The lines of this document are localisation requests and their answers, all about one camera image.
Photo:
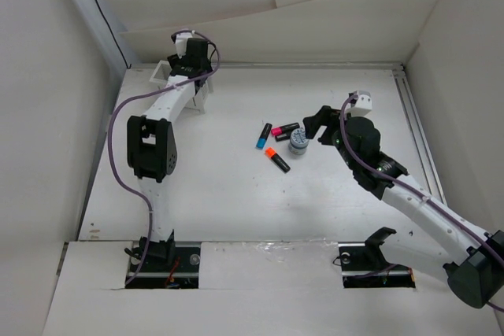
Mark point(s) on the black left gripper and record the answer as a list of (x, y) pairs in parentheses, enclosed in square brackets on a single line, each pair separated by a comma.
[(176, 60)]

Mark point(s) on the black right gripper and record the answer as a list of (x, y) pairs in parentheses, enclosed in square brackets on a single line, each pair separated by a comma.
[(313, 124)]

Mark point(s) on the purple cap black highlighter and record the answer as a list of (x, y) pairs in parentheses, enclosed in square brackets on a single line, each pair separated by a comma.
[(282, 137)]

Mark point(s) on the pink cap black highlighter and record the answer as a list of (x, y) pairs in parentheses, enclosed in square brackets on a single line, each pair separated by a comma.
[(284, 129)]

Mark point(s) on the orange cap black highlighter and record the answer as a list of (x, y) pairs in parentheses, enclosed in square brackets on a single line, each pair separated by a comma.
[(277, 160)]

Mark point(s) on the blue cap black highlighter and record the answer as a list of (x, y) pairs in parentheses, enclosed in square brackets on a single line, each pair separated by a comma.
[(263, 136)]

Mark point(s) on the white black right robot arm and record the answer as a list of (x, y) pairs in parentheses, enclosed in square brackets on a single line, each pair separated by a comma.
[(469, 258)]

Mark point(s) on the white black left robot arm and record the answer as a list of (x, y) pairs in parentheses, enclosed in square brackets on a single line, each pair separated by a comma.
[(151, 145)]

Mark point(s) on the white slotted organizer box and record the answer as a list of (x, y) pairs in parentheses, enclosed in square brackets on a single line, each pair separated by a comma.
[(170, 104)]

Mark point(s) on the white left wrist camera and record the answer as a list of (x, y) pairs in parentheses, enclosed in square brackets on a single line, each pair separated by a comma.
[(180, 39)]

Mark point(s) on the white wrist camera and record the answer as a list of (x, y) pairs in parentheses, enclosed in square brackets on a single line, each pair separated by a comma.
[(180, 39), (360, 103)]

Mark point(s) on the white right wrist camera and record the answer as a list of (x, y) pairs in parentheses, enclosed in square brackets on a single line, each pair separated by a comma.
[(360, 103)]

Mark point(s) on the aluminium rail right edge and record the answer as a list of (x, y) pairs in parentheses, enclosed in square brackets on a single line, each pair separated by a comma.
[(428, 168)]

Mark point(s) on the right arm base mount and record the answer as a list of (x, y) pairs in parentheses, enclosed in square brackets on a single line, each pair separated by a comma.
[(363, 266)]

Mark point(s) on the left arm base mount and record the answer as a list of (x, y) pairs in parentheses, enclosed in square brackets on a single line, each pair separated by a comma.
[(168, 265)]

